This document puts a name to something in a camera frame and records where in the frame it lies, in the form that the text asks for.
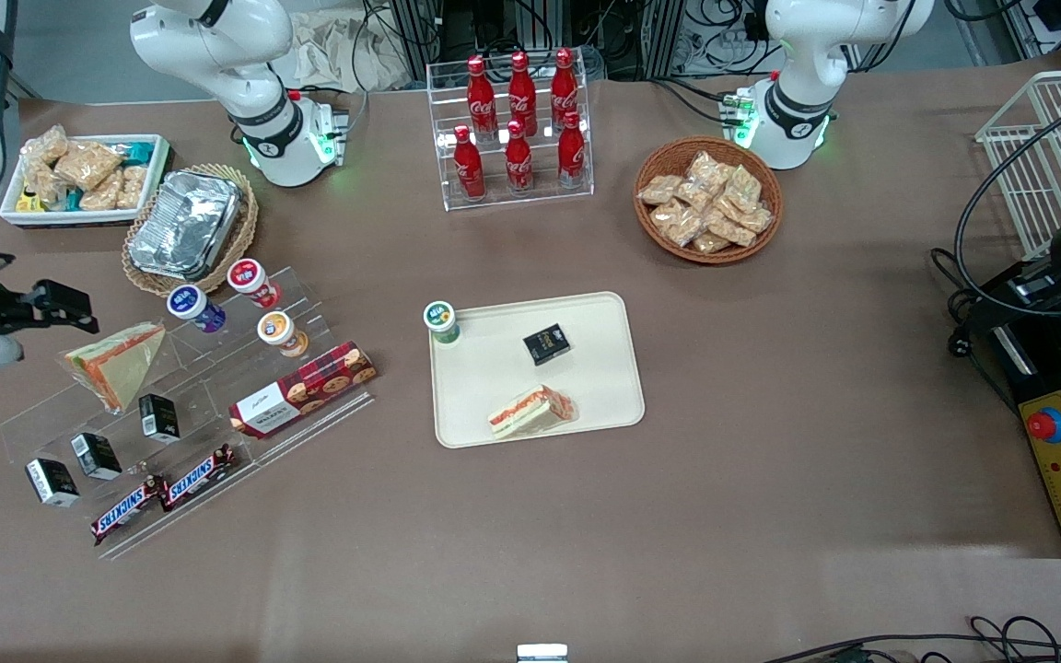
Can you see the small black carton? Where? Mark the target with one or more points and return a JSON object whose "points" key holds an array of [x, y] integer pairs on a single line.
{"points": [[546, 344], [53, 482], [96, 456], [159, 416]]}

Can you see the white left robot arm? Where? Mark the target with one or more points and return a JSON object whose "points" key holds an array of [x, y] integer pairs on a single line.
{"points": [[807, 101]]}

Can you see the green lid yogurt cup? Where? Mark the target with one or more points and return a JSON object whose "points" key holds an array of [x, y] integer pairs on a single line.
{"points": [[441, 319]]}

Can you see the aluminium foil container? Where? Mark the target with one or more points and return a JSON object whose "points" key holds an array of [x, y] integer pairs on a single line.
{"points": [[185, 226]]}

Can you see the cream plastic tray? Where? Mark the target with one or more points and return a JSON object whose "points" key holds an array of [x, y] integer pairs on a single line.
{"points": [[494, 368]]}

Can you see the red tartan cookie box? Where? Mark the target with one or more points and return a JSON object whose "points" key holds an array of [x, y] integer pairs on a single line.
{"points": [[300, 391]]}

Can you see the clear acrylic stepped stand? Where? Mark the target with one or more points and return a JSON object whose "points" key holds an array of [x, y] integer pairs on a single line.
{"points": [[217, 378]]}

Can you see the clear crispy snack packet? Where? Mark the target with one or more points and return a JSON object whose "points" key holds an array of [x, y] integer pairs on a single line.
{"points": [[685, 230], [744, 187], [87, 164], [659, 190], [731, 228], [694, 194], [755, 219], [103, 195], [40, 184], [47, 145], [710, 243], [133, 186], [667, 215], [707, 168]]}

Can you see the yellow snack packet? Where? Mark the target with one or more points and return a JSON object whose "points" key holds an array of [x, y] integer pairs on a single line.
{"points": [[29, 202]]}

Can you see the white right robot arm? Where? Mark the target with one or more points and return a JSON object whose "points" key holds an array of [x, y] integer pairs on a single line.
{"points": [[217, 46]]}

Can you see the flat wicker tray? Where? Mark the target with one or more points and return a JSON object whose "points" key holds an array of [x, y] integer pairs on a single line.
{"points": [[240, 244]]}

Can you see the orange lid yogurt cup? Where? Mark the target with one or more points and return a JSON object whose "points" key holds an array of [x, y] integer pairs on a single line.
{"points": [[278, 330]]}

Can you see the blue lid yogurt cup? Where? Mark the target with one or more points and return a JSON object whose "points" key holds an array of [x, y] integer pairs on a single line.
{"points": [[192, 304]]}

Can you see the white rectangular bin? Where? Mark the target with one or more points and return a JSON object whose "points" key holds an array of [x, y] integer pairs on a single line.
{"points": [[79, 217]]}

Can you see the aluminium frame rack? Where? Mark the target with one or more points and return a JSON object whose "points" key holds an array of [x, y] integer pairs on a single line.
{"points": [[641, 37]]}

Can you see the red lid yogurt cup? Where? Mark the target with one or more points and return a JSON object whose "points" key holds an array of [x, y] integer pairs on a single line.
{"points": [[250, 276]]}

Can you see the teal snack packet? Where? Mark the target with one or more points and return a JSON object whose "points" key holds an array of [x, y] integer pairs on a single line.
{"points": [[138, 150]]}

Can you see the snickers bar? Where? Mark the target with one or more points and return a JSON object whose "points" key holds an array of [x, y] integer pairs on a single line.
{"points": [[199, 477], [128, 509]]}

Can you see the round brown wicker basket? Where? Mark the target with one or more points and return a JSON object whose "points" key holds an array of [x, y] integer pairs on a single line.
{"points": [[669, 157]]}

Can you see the red cola bottle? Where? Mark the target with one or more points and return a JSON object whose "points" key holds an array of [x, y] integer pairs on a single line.
{"points": [[522, 92], [518, 161], [469, 168], [565, 87], [572, 155], [481, 101]]}

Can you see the clear acrylic bottle rack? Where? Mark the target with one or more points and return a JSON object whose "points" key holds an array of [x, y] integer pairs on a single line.
{"points": [[540, 198]]}

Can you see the crumpled beige cloth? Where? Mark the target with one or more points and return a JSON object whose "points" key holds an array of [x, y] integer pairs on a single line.
{"points": [[337, 51]]}

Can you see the triangle sandwich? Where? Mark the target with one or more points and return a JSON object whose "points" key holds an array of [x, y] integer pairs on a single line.
{"points": [[121, 364], [530, 412]]}

